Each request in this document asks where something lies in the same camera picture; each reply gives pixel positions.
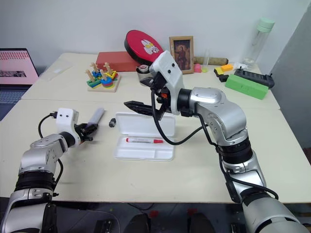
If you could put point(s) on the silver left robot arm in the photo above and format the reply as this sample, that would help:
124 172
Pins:
36 155

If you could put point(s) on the clear bottle with green lid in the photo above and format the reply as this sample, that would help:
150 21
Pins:
261 41

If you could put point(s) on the red oval boxing pad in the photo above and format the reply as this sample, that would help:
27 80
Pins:
141 44

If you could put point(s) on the green rectangular box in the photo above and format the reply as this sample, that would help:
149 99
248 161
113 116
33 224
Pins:
245 86

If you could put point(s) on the orange block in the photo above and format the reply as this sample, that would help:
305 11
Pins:
227 67

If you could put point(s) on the small black marker cap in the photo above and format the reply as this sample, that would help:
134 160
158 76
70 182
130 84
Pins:
112 122

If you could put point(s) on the clear plastic tube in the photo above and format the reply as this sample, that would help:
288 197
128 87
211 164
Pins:
207 59

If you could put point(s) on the open laptop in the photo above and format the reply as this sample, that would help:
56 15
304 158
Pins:
14 68

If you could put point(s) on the black remote controller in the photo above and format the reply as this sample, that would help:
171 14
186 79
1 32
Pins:
255 77

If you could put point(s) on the red marker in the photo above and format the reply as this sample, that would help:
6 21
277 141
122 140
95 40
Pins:
143 140

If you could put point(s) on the grey partition panel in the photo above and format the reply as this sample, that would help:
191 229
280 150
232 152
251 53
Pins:
294 85

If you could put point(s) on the brown wooden stick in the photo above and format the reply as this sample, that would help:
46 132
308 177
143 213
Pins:
216 60

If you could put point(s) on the grey marker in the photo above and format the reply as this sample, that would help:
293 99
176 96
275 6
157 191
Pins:
97 116

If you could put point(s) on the grey cylinder with red top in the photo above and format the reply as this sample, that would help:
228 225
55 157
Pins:
142 72

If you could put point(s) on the wooden picture frame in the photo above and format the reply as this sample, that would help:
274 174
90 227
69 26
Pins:
181 54

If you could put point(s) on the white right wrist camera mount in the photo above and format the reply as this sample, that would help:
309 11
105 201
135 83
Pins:
170 70

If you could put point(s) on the yellow-green small toy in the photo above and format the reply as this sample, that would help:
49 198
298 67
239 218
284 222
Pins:
205 70

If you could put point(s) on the wooden shape stacking toy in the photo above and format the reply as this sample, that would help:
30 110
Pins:
104 81

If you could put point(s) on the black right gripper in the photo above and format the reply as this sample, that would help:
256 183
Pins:
162 106

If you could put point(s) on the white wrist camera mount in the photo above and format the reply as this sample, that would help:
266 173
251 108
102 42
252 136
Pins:
65 119
170 70

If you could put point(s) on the pink small toy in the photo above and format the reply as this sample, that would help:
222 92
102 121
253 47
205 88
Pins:
198 68

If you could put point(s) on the yellow and black sponge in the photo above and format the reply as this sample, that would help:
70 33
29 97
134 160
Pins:
220 74

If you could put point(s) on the white plastic pencil case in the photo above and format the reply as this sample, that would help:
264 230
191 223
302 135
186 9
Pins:
145 126

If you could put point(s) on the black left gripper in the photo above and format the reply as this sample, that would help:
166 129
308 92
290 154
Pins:
81 134

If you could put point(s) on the red rectangular box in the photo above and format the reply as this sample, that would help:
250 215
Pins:
114 61

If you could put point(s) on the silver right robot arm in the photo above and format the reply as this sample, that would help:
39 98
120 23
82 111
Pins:
218 109

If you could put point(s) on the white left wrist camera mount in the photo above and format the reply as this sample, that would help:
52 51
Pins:
65 119

